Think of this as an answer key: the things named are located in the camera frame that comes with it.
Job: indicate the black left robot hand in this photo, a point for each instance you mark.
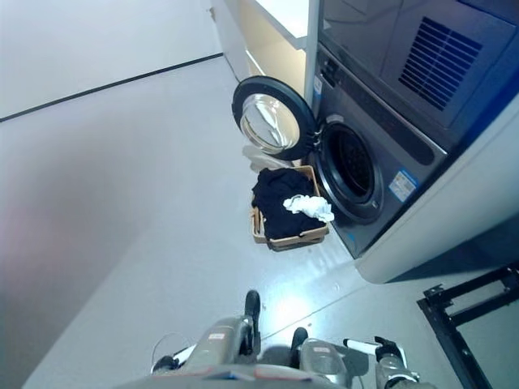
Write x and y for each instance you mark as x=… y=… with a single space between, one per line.
x=166 y=361

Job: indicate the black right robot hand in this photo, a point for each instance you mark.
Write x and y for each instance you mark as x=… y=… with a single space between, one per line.
x=387 y=346

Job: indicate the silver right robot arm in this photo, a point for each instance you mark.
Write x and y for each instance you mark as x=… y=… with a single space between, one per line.
x=391 y=370

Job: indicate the woven tan laundry basket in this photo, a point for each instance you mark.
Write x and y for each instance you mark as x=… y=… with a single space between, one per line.
x=284 y=241

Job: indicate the grey front-load washing machine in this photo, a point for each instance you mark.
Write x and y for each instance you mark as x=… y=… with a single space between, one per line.
x=405 y=162

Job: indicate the black clothes pile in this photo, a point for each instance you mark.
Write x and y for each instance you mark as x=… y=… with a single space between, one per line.
x=280 y=186

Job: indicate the round washing machine door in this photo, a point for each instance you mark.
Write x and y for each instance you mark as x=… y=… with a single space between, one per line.
x=284 y=97

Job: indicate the silver left robot leg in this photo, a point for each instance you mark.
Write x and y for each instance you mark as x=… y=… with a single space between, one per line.
x=217 y=340

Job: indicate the silver robot leg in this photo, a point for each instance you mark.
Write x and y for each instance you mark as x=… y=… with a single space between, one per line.
x=320 y=358
x=217 y=340

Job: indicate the silver right robot leg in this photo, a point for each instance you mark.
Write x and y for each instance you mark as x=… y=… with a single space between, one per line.
x=320 y=358

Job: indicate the grey robot torso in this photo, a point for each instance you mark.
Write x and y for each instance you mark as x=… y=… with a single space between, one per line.
x=251 y=374

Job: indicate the black right robot foot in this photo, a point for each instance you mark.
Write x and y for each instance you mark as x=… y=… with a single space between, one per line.
x=300 y=336

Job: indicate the black robot foot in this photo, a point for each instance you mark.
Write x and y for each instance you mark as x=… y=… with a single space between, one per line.
x=252 y=306
x=300 y=336

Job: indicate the black left robot foot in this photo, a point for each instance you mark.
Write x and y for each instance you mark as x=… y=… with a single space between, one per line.
x=252 y=306

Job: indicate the white crumpled garment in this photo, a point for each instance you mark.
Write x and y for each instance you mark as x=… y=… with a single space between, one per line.
x=312 y=206

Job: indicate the blue white energy label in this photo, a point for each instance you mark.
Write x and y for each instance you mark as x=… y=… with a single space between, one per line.
x=403 y=184

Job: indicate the white appliance surround panel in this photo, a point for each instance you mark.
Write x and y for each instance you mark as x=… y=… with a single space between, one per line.
x=466 y=202

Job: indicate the grey dryer with vent grille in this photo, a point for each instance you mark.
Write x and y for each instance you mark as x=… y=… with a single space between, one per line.
x=365 y=48

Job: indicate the white shelf cabinet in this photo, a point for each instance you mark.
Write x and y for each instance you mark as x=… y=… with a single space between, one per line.
x=259 y=36

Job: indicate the black metal frame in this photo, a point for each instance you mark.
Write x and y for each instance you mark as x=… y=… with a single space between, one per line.
x=440 y=324

